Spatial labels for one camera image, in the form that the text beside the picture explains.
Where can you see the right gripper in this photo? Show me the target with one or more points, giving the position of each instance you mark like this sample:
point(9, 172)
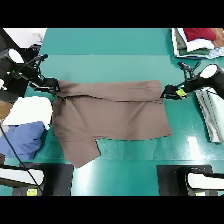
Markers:
point(174, 92)

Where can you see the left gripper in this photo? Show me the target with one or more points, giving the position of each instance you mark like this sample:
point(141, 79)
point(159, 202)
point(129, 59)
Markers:
point(48, 84)

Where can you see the brown T-shirt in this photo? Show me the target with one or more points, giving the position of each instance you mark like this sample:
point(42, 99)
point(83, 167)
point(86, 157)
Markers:
point(113, 113)

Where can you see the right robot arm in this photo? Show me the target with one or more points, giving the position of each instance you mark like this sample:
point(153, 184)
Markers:
point(213, 76)

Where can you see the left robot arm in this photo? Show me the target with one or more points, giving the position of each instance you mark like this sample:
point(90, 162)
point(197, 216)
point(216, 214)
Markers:
point(10, 87)

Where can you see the white garment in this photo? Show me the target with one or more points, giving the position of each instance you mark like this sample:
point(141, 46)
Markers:
point(200, 45)
point(28, 110)

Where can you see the dark green garment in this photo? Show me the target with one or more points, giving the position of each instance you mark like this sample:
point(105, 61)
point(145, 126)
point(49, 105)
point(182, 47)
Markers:
point(192, 52)

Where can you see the pale striped garment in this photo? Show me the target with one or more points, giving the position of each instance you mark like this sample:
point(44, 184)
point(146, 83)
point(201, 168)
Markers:
point(213, 116)

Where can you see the orange-brown garment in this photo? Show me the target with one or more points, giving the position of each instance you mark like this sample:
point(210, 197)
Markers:
point(4, 109)

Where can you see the beige garment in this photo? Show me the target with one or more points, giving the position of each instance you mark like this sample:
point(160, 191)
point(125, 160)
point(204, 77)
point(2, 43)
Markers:
point(177, 41)

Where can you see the pale blue garment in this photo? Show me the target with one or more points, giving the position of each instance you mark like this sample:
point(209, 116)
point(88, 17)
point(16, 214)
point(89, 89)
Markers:
point(217, 52)

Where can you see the orange garment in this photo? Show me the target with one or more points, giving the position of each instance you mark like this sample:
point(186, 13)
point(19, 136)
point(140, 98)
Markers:
point(220, 36)

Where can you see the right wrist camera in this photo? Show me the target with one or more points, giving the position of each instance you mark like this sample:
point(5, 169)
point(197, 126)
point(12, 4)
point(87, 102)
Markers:
point(186, 68)

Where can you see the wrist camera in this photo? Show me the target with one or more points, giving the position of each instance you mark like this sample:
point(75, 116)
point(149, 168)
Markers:
point(186, 68)
point(40, 57)

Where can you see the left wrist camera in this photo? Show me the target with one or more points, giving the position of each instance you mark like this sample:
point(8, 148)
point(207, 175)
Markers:
point(40, 57)

